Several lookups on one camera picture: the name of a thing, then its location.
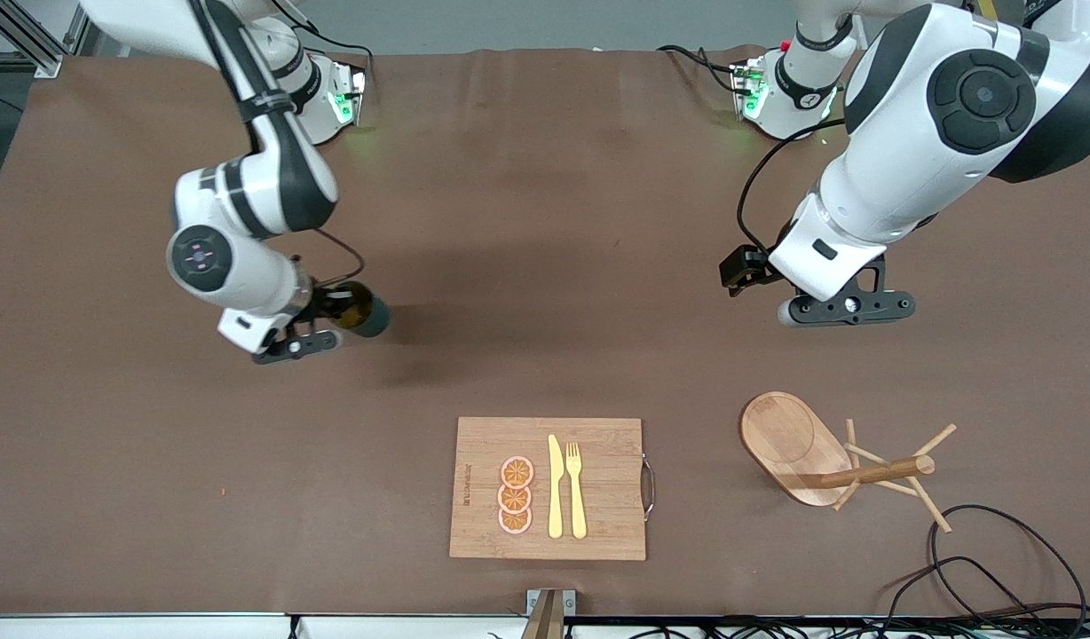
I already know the teal ribbed cup with handle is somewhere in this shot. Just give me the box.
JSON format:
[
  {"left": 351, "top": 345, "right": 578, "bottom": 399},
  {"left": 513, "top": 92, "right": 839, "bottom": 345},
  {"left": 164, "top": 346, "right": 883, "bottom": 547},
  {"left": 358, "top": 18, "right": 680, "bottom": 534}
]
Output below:
[{"left": 332, "top": 281, "right": 392, "bottom": 339}]

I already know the wooden mug rack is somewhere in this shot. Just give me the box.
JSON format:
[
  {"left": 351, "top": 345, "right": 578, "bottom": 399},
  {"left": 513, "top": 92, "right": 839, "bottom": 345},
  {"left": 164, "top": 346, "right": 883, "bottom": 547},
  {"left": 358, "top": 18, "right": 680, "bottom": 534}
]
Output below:
[{"left": 739, "top": 391, "right": 959, "bottom": 534}]

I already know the brown table cover sheet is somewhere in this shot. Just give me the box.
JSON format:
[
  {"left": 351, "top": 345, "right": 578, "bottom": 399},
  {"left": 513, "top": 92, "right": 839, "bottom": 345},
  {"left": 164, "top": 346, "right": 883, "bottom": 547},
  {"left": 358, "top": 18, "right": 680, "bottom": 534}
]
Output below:
[{"left": 0, "top": 46, "right": 1090, "bottom": 618}]

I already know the yellow plastic fork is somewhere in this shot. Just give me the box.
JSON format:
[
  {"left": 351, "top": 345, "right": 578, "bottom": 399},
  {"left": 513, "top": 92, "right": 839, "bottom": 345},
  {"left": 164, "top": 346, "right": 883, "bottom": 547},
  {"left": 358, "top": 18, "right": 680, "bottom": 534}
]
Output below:
[{"left": 565, "top": 442, "right": 588, "bottom": 540}]

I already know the yellow plastic knife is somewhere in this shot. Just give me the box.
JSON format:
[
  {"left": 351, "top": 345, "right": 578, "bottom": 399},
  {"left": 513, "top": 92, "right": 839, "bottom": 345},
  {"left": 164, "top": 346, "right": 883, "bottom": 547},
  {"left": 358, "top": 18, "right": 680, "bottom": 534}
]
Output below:
[{"left": 548, "top": 434, "right": 565, "bottom": 540}]

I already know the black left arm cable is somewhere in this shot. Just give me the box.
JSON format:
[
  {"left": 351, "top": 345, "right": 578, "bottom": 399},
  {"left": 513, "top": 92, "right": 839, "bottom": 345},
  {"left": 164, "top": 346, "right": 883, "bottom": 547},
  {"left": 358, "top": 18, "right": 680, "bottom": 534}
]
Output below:
[{"left": 737, "top": 118, "right": 846, "bottom": 255}]

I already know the black left base cable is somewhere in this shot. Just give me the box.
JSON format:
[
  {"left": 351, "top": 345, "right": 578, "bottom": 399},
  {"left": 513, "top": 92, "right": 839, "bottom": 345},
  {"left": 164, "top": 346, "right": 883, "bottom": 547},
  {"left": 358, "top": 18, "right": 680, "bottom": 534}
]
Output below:
[{"left": 658, "top": 43, "right": 743, "bottom": 94}]

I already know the black base cable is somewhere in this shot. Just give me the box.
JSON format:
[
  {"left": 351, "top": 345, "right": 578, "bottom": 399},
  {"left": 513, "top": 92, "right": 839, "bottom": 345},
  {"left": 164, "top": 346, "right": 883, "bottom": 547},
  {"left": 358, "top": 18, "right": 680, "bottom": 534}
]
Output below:
[
  {"left": 658, "top": 43, "right": 743, "bottom": 94},
  {"left": 270, "top": 0, "right": 375, "bottom": 68}
]

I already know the bamboo cutting board, metal handle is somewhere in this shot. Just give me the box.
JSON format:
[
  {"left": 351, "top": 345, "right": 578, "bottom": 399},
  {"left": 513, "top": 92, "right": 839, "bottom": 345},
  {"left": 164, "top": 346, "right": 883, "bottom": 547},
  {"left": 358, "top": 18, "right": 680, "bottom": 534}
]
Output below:
[{"left": 449, "top": 417, "right": 658, "bottom": 562}]

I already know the black right base cable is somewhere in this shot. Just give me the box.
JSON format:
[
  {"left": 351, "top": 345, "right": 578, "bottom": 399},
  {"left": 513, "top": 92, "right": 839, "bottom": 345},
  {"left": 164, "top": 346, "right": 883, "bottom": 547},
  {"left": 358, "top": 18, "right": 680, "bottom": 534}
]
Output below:
[{"left": 270, "top": 0, "right": 375, "bottom": 68}]

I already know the thick black cable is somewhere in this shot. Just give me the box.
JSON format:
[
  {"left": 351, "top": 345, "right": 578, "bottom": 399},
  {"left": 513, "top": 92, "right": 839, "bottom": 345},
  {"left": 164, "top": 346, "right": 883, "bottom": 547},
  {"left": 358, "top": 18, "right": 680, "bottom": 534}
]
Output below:
[
  {"left": 882, "top": 556, "right": 1043, "bottom": 635},
  {"left": 928, "top": 504, "right": 1089, "bottom": 635}
]

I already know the metal bracket with wooden bar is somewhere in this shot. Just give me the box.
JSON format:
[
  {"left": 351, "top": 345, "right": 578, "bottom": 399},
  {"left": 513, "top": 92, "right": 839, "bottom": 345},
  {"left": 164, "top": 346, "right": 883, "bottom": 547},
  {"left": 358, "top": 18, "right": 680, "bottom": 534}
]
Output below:
[{"left": 526, "top": 588, "right": 577, "bottom": 639}]

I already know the aluminium frame profile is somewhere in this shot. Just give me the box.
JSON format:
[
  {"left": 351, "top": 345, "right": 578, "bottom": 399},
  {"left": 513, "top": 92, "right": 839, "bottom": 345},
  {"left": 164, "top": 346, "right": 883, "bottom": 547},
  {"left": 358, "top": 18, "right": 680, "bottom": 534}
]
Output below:
[{"left": 0, "top": 0, "right": 77, "bottom": 79}]

